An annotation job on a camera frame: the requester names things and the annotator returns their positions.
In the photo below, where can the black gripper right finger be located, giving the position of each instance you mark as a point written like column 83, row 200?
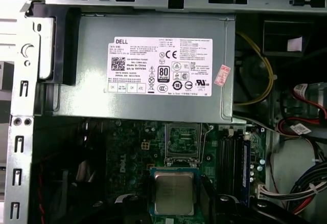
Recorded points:
column 208, row 198

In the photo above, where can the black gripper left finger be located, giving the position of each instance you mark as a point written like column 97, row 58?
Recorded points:
column 145, row 196

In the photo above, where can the silver topped CPU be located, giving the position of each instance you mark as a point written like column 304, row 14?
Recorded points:
column 173, row 193

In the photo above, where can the black RAM slot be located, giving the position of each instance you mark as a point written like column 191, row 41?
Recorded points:
column 222, row 162
column 237, row 162
column 230, row 162

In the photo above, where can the green motherboard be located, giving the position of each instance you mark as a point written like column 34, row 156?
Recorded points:
column 212, row 155

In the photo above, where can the installed dark RAM stick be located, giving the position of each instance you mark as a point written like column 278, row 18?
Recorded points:
column 245, row 170

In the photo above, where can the yellow board power connector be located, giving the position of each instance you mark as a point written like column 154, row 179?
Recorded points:
column 145, row 146

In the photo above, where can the grey power supply unit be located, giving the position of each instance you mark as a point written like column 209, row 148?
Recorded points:
column 89, row 101

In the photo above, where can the black PC case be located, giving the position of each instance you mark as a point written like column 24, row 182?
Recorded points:
column 23, row 106

